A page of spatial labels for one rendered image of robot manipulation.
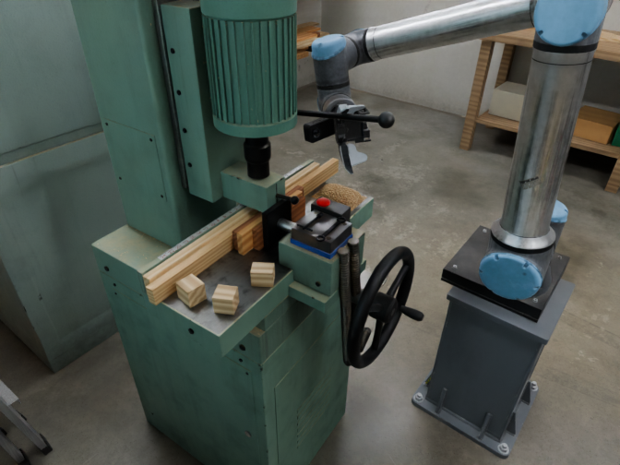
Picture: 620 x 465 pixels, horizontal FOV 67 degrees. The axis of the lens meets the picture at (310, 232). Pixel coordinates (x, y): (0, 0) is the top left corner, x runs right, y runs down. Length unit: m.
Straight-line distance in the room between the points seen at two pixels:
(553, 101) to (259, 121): 0.59
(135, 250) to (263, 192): 0.42
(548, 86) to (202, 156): 0.73
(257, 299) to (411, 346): 1.25
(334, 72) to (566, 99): 0.55
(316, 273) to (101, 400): 1.26
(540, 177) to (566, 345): 1.30
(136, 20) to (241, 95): 0.25
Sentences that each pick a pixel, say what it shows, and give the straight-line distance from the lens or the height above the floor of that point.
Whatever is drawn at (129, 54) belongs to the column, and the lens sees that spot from 1.09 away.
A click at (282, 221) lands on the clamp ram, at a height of 0.96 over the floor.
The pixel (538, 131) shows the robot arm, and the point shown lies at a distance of 1.12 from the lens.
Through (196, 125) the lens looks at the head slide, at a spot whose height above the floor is 1.15.
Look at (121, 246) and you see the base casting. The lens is 1.33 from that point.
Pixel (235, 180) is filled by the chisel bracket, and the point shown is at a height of 1.03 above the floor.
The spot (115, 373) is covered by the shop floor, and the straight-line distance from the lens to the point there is 2.10.
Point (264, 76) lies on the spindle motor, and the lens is 0.92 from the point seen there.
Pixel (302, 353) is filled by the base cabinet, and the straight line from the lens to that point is 1.25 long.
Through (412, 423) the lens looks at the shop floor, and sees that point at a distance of 1.88.
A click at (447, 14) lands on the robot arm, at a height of 1.33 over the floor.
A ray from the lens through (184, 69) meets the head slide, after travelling 1.03.
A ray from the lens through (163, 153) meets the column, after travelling 1.12.
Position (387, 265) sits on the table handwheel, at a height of 0.95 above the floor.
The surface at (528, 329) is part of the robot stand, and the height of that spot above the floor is 0.55.
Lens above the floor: 1.55
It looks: 35 degrees down
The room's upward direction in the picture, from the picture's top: 1 degrees clockwise
